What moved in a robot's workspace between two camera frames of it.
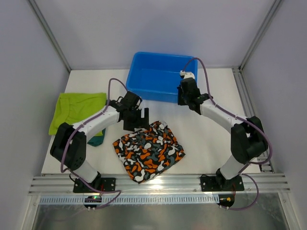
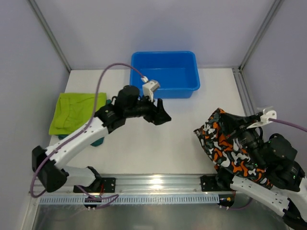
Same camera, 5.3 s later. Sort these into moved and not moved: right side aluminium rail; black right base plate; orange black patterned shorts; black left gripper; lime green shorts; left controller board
Moved: orange black patterned shorts; black left gripper
Not moved: lime green shorts; right side aluminium rail; left controller board; black right base plate
